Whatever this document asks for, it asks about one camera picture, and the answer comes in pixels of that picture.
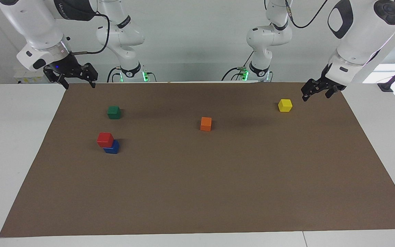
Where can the white box with yellow label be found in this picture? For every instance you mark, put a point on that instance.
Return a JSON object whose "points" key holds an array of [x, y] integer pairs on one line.
{"points": [[26, 77]]}

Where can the yellow cube block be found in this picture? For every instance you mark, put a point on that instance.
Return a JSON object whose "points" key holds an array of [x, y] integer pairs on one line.
{"points": [[285, 105]]}

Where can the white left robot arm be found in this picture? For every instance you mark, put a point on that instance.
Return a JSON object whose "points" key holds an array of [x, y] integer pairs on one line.
{"points": [[362, 31]]}

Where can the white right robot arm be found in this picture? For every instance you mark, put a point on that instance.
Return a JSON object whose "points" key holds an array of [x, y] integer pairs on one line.
{"points": [[34, 24]]}

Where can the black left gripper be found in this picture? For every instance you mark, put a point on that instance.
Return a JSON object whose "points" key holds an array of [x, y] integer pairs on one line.
{"points": [[329, 80]]}

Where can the red cube block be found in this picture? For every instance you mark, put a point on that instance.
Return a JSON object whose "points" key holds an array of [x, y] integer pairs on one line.
{"points": [[105, 140]]}

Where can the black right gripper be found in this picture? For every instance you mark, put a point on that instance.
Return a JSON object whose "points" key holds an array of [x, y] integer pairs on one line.
{"points": [[68, 67]]}

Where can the blue cube block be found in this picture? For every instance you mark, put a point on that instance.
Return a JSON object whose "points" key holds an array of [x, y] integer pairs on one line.
{"points": [[113, 148]]}

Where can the green cube block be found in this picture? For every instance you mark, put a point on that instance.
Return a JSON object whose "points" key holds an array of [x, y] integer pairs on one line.
{"points": [[114, 112]]}

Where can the orange cube block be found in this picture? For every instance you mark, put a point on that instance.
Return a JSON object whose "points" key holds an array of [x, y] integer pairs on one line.
{"points": [[205, 124]]}

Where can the brown table mat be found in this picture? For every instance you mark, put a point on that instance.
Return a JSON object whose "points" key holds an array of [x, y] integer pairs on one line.
{"points": [[197, 185]]}

